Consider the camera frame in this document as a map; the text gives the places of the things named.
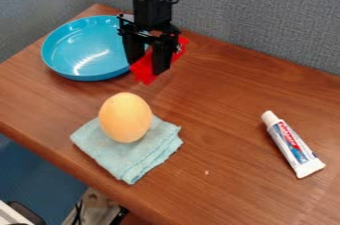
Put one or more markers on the orange egg-shaped object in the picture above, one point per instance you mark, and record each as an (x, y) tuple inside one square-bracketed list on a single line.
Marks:
[(125, 117)]

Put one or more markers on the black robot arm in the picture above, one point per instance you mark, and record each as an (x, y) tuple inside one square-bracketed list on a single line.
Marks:
[(148, 27)]

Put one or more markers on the blue plate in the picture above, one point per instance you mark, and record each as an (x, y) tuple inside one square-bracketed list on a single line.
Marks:
[(84, 50)]

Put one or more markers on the white toothpaste tube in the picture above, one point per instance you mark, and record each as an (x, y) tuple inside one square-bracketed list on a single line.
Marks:
[(299, 155)]

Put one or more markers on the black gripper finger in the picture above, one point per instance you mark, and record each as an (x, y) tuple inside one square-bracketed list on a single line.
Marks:
[(135, 48), (160, 57)]

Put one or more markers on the light blue folded cloth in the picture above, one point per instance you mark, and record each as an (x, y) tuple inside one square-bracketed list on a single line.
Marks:
[(128, 160)]

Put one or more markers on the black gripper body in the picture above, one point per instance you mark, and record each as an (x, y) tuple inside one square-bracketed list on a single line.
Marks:
[(149, 23)]

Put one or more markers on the grey object under table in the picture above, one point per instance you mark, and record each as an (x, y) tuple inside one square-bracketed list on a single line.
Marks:
[(99, 208)]

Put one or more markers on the red rectangular block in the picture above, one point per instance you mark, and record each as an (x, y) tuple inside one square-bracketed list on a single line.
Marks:
[(141, 67)]

